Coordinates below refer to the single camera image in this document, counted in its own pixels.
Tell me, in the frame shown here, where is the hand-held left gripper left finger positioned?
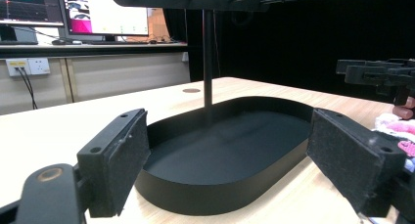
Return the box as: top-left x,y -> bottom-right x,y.
76,108 -> 151,218

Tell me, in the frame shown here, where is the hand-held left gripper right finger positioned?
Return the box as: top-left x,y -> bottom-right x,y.
306,108 -> 409,218

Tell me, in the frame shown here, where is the black curtain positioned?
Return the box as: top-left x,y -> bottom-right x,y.
162,0 -> 415,103

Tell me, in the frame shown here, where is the pink and white fluffy cloth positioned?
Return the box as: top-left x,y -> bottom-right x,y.
371,112 -> 415,144

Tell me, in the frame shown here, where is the small pink knitted item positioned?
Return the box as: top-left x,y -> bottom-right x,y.
397,139 -> 415,158

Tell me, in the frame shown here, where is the pale blue soft item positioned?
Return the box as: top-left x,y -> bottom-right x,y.
403,157 -> 415,173

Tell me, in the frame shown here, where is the black stand with oval tray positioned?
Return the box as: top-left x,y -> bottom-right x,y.
109,0 -> 415,217

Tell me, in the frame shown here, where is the long office desk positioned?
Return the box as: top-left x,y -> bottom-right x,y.
0,41 -> 190,60

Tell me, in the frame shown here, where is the bright screen computer monitor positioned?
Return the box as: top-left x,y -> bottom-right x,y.
58,0 -> 151,44

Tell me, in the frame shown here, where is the dark screen computer monitor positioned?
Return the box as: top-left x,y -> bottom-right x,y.
0,0 -> 66,45

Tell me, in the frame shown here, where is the black power cable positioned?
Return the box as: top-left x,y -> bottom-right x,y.
14,67 -> 35,111
21,67 -> 39,111

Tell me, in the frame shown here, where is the empty white wall socket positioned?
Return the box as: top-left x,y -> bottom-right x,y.
27,57 -> 52,76

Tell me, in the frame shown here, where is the white wall socket with plugs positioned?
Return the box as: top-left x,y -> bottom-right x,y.
5,58 -> 31,77

